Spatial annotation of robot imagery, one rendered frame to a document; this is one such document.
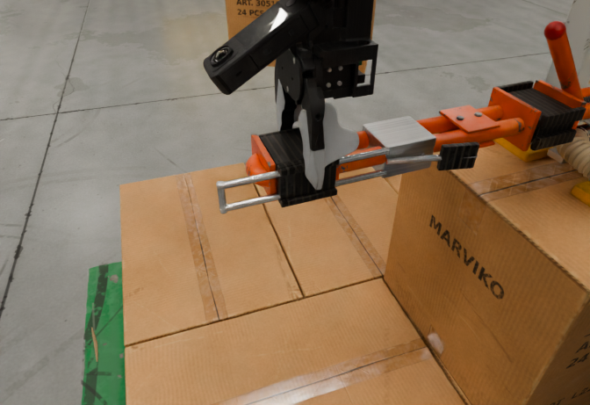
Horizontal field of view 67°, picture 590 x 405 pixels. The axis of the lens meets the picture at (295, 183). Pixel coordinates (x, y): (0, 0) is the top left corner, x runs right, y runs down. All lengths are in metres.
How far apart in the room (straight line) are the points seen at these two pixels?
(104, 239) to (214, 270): 1.09
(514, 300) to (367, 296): 0.41
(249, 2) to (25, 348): 1.53
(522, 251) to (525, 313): 0.09
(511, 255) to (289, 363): 0.48
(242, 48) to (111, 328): 1.48
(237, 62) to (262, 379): 0.67
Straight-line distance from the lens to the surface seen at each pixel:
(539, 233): 0.69
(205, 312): 1.04
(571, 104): 0.71
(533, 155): 0.85
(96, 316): 1.85
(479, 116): 0.63
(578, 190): 0.79
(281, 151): 0.49
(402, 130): 0.56
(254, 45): 0.42
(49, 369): 1.78
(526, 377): 0.80
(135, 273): 1.17
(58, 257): 2.14
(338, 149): 0.46
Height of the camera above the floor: 1.36
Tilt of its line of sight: 36 degrees down
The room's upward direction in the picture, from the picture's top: straight up
